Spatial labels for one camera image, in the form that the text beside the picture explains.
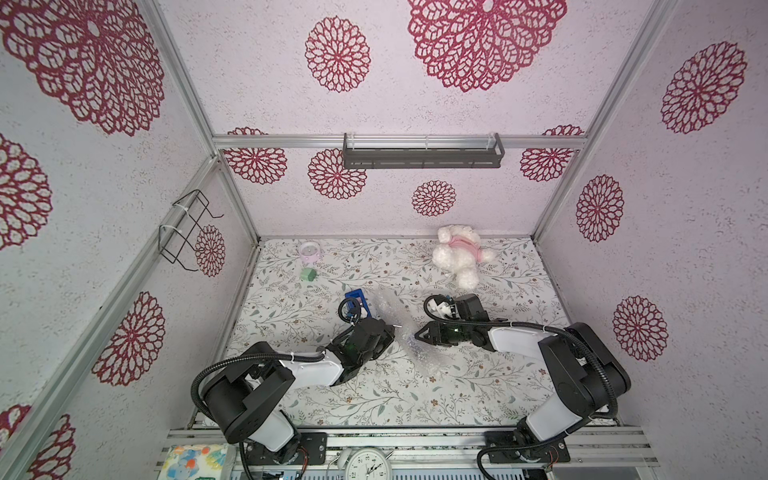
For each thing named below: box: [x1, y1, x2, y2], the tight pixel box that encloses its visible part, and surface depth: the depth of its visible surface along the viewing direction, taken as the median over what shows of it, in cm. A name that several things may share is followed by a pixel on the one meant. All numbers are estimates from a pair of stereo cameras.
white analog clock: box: [345, 447, 393, 480], surface depth 69 cm
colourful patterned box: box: [158, 444, 225, 480], surface depth 69 cm
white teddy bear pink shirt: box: [432, 225, 495, 289], surface depth 108 cm
